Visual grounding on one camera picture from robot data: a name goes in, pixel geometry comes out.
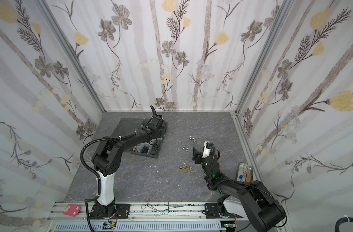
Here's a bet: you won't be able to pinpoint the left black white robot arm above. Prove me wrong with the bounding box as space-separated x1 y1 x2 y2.
80 127 166 220

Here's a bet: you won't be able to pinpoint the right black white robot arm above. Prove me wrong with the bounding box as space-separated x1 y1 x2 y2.
193 143 287 232

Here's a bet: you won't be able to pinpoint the brass screws cluster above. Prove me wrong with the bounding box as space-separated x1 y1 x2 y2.
177 163 194 173

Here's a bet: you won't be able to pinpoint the green compartment organizer box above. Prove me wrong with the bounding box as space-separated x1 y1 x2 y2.
111 118 168 159

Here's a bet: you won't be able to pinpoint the small metal tray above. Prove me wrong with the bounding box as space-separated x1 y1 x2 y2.
237 162 254 183

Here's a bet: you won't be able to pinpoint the pink rectangular device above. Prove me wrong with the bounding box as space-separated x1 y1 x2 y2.
63 204 81 217

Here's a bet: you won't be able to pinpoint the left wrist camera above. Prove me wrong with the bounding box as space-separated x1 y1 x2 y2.
148 105 164 131

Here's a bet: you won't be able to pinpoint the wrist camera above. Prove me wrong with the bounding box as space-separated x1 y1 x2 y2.
202 141 214 159
148 105 164 131

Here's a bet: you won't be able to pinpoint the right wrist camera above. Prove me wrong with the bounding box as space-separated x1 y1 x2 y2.
202 141 214 159

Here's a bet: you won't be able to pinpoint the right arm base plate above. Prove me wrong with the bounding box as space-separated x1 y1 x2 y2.
203 203 235 219

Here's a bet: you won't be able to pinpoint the surgical scissors on rail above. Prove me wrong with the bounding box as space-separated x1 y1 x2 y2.
141 199 189 215

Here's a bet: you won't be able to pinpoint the white vented cable duct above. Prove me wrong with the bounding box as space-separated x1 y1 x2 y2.
50 221 226 232

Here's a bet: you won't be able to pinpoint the aluminium front rail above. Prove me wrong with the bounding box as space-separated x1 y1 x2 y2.
47 198 248 222

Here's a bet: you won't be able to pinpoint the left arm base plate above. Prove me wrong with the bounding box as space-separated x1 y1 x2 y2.
89 204 131 219

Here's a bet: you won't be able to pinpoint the black corrugated cable bottom right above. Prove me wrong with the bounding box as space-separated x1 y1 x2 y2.
334 217 353 232

